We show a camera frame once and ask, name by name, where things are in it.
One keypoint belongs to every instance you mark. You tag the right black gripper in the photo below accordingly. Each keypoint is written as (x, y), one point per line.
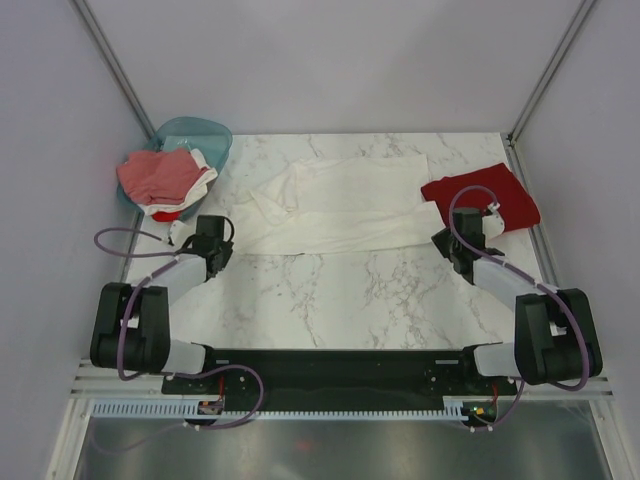
(440, 242)

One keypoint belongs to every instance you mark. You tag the right aluminium frame post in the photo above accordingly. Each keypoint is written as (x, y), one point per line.
(561, 51)

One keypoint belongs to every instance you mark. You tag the white t shirt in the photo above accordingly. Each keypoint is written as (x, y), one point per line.
(331, 206)

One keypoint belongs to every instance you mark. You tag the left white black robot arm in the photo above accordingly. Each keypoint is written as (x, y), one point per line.
(132, 332)

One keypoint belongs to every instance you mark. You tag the white shirt red trim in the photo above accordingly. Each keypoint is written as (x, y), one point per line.
(195, 192)

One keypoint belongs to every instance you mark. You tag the aluminium extrusion crossbar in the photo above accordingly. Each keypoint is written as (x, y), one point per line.
(94, 382)

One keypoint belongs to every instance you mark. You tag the aluminium frame post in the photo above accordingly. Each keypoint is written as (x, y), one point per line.
(101, 42)
(561, 51)

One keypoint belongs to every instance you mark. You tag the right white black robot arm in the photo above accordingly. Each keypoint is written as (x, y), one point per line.
(555, 340)

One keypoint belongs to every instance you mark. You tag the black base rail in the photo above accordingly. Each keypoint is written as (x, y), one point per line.
(339, 378)

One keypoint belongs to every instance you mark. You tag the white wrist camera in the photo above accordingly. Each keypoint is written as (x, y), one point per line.
(177, 233)
(492, 221)

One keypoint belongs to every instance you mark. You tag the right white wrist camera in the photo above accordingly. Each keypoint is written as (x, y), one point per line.
(492, 221)

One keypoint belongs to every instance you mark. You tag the teal plastic basket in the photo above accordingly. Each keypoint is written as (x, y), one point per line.
(212, 139)

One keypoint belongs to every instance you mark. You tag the white slotted cable duct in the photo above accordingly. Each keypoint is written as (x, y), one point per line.
(183, 409)

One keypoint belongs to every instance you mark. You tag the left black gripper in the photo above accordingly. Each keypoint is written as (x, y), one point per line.
(226, 252)

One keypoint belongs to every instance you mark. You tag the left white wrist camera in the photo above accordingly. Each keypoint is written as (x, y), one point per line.
(177, 233)

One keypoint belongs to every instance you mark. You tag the left aluminium frame post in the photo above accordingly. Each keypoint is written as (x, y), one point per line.
(101, 42)

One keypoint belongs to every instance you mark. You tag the pink t shirt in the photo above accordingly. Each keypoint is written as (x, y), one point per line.
(134, 174)

